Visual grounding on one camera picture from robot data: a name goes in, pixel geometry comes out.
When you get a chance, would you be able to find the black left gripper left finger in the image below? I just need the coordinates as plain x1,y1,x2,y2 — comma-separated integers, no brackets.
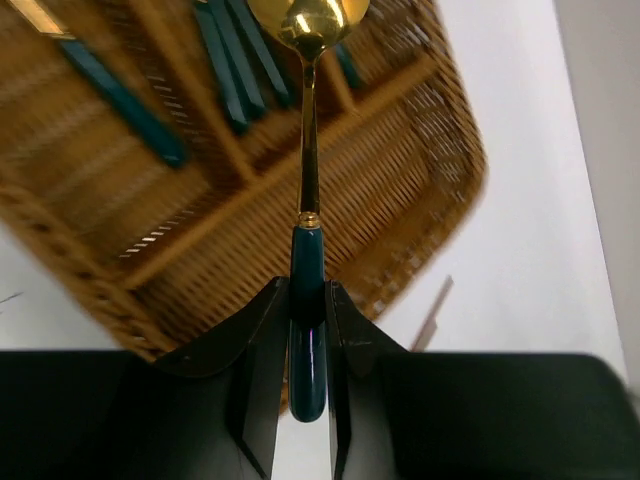
1,277,289,479

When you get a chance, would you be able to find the gold fork green handle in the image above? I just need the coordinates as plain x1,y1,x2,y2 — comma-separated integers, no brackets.
334,42,363,89

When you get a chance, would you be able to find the wicker cutlery tray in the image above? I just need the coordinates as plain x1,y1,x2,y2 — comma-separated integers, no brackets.
1,1,486,359

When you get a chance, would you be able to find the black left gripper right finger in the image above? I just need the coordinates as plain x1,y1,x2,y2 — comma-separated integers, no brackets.
325,281,639,479

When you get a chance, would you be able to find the gold spoon green handle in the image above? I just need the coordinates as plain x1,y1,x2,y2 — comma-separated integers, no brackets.
249,0,369,423
9,1,187,168

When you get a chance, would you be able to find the gold knife green handle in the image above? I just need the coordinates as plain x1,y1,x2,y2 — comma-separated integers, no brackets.
210,1,267,120
227,0,293,108
192,1,250,135

